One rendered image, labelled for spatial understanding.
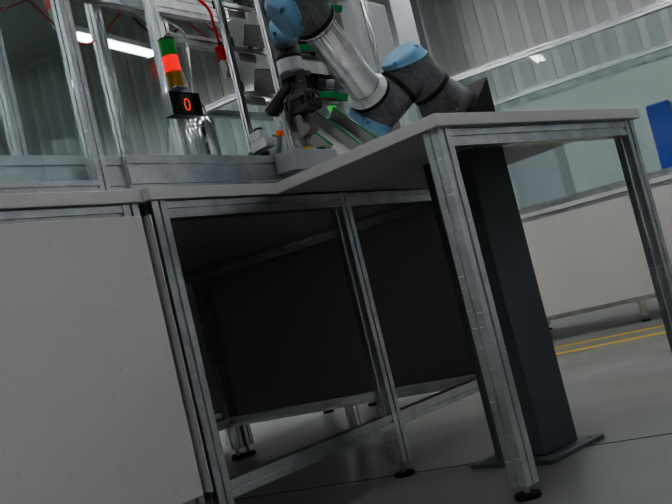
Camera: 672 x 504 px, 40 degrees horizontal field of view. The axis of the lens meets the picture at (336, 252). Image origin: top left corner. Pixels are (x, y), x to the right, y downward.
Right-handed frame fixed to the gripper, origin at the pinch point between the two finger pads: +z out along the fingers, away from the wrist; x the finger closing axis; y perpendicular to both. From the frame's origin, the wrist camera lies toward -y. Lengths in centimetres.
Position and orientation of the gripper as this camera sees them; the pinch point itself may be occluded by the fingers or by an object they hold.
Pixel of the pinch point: (303, 144)
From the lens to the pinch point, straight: 265.2
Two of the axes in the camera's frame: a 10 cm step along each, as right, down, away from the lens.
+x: 5.9, -0.8, 8.0
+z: 2.3, 9.7, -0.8
